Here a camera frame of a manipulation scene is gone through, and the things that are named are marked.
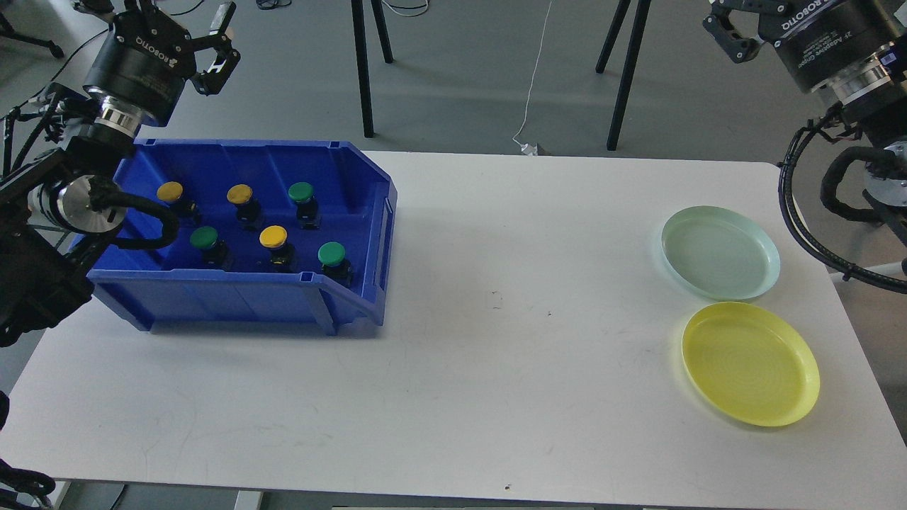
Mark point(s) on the green push button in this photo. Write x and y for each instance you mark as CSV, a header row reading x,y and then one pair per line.
x,y
307,209
214,251
334,263

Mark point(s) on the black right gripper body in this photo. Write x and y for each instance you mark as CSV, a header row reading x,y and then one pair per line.
x,y
817,39

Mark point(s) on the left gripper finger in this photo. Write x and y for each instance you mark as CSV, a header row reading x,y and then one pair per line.
x,y
211,81
218,37

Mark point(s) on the yellow plate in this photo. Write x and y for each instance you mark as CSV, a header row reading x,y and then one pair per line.
x,y
750,365

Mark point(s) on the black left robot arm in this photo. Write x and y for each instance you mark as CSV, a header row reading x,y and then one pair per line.
x,y
61,208

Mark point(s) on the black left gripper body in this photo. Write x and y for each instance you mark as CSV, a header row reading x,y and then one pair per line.
x,y
139,63

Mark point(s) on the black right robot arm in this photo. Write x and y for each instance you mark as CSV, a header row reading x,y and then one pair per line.
x,y
866,184

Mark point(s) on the blue plastic storage bin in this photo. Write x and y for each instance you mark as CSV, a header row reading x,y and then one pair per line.
x,y
357,208

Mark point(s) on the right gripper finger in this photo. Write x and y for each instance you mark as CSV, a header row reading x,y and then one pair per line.
x,y
717,23

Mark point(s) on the pale green plate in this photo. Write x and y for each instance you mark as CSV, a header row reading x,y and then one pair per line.
x,y
719,254

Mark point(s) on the yellow push button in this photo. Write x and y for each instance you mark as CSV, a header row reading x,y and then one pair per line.
x,y
281,251
248,210
177,199

